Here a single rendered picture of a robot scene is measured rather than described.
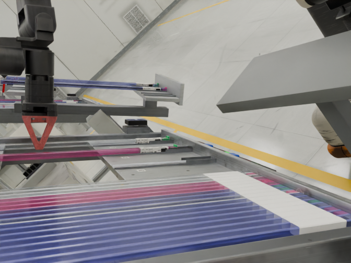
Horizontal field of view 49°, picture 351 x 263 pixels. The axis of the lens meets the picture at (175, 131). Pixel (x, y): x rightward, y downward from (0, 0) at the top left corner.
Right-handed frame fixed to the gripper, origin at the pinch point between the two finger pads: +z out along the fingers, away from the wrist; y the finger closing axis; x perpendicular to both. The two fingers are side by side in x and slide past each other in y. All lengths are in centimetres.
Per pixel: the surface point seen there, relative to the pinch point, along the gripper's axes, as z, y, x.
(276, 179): -2, 41, 30
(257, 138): 13, -95, 117
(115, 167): 0.0, 23.0, 11.4
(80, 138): -0.3, -8.2, 9.7
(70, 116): 2, -85, 15
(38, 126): 50, -440, 12
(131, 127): -2.9, -8.3, 22.2
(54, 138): -0.2, -8.1, 3.7
